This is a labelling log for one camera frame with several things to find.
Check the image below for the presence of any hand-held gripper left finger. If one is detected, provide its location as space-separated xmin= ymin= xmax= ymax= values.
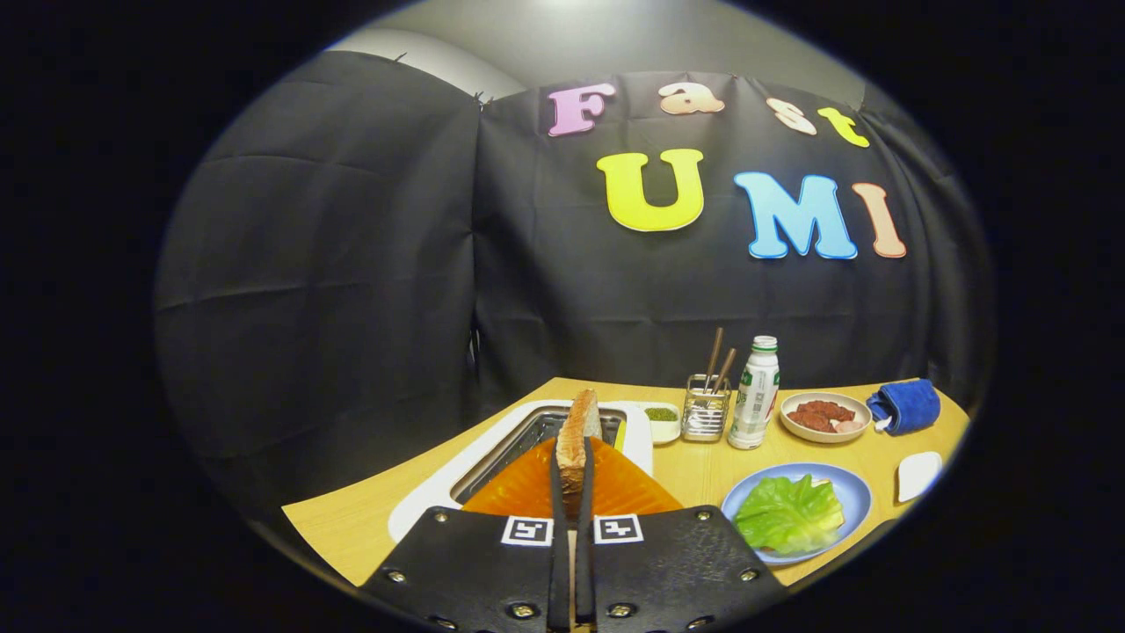
xmin=362 ymin=437 xmax=572 ymax=633

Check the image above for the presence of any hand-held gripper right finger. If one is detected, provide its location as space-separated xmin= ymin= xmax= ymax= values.
xmin=573 ymin=437 xmax=788 ymax=633

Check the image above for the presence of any toasted bread slice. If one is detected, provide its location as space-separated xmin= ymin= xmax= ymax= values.
xmin=555 ymin=389 xmax=604 ymax=520

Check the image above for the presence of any green lettuce leaf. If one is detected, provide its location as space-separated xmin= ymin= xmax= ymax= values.
xmin=734 ymin=474 xmax=846 ymax=557

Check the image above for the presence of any white toaster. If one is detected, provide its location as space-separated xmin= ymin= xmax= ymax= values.
xmin=388 ymin=400 xmax=656 ymax=543

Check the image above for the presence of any white divided bean dish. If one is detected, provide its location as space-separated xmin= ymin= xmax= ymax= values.
xmin=642 ymin=403 xmax=682 ymax=446

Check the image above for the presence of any white drink bottle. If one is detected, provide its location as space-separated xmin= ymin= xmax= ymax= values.
xmin=727 ymin=335 xmax=781 ymax=451

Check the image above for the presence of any beige round plate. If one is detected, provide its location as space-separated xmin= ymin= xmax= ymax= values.
xmin=780 ymin=391 xmax=874 ymax=444

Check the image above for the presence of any blue round plate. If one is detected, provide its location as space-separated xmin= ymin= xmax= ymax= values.
xmin=721 ymin=462 xmax=874 ymax=566

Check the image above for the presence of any small white plate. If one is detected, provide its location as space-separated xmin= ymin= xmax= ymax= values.
xmin=896 ymin=451 xmax=944 ymax=504

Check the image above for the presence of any blue folded towel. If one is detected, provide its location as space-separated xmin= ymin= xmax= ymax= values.
xmin=866 ymin=379 xmax=942 ymax=437

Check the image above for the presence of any black backdrop cloth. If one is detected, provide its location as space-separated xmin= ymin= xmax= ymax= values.
xmin=152 ymin=48 xmax=998 ymax=528

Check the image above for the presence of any wire mesh utensil holder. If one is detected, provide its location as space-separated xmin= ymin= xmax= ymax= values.
xmin=681 ymin=374 xmax=733 ymax=443

